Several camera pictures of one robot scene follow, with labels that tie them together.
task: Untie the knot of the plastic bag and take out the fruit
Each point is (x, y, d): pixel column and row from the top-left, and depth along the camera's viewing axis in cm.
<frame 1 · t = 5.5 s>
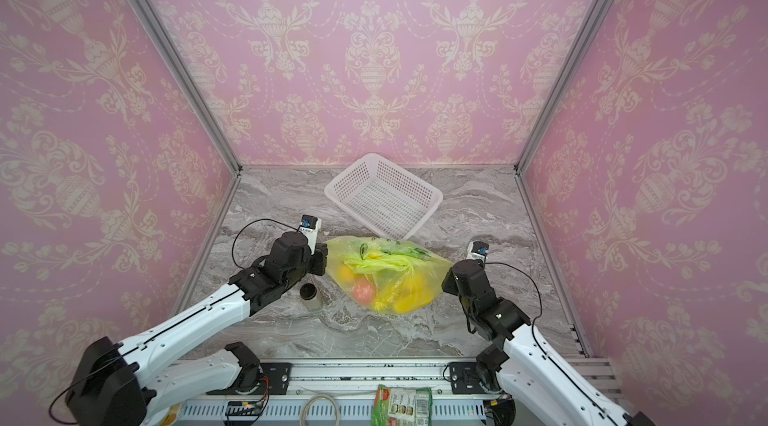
left hand: (327, 247, 82), fingers closed
right hand: (453, 267, 82), fingers closed
yellow plastic bag: (389, 275, 78), point 16 cm above the table
white plastic basket: (385, 196, 114), on the table
small black lid jar: (310, 297, 80), point 10 cm above the table

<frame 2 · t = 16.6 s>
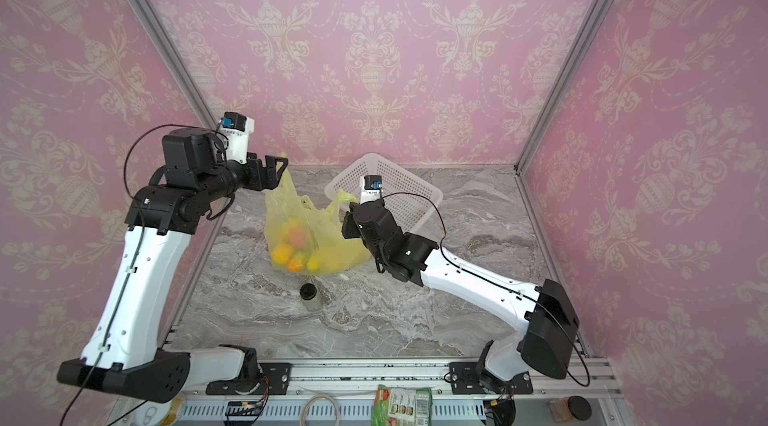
left hand: (270, 158, 65), fingers open
right hand: (348, 204, 72), fingers closed
yellow plastic bag: (304, 238, 85), point 16 cm above the table
the other named things where they were.

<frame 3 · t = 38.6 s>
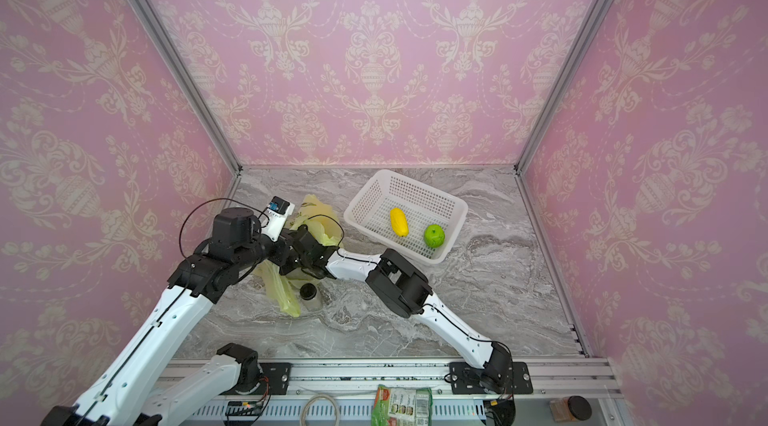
left hand: (295, 233, 74), fingers closed
right hand: (269, 260, 91), fingers open
yellow plastic bag: (323, 225, 81), point 21 cm above the table
green apple fruit: (434, 235, 96), point 7 cm above the table
yellow lemon fruit: (399, 222, 101), point 5 cm above the table
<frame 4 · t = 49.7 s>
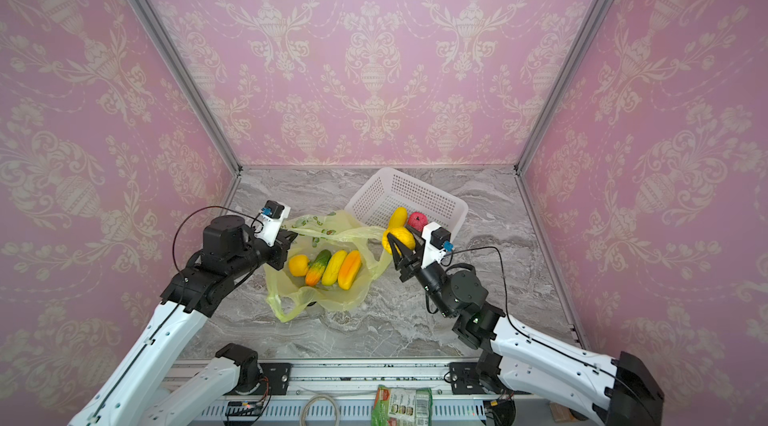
left hand: (295, 233, 73), fingers closed
right hand: (401, 231, 66), fingers open
yellow plastic bag: (292, 295, 74), point 16 cm above the table
small yellow round fruit: (302, 266, 90), point 5 cm above the table
green orange mango fruit: (315, 270, 91), point 4 cm above the table
yellow banana fruit: (334, 268, 91), point 4 cm above the table
orange papaya fruit: (349, 269, 91), point 4 cm above the table
